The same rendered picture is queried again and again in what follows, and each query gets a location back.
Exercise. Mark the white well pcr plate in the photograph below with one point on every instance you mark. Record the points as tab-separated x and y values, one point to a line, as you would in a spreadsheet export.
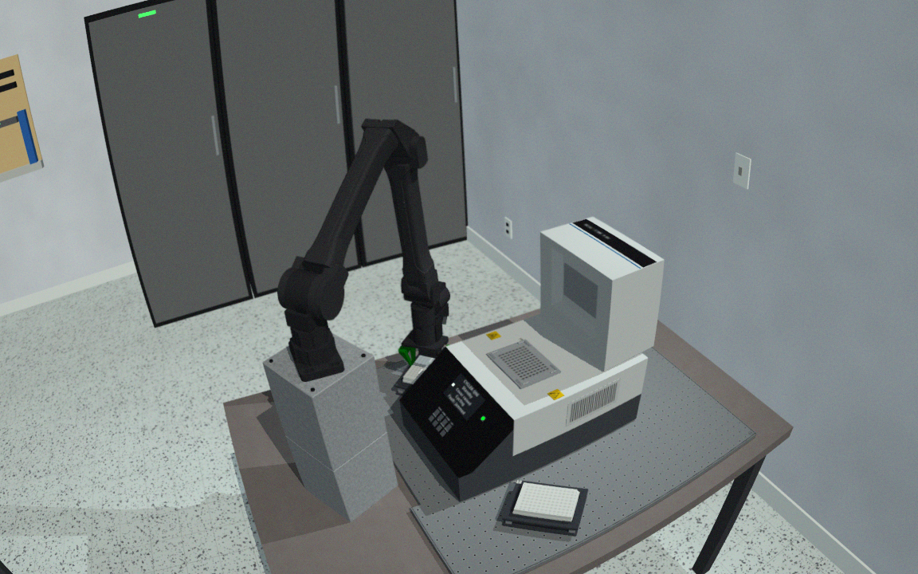
547	502

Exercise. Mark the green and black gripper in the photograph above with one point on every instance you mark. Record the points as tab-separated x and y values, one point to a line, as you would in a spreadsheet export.
425	340

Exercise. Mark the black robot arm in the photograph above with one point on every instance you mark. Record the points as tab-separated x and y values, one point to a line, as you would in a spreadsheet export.
318	290

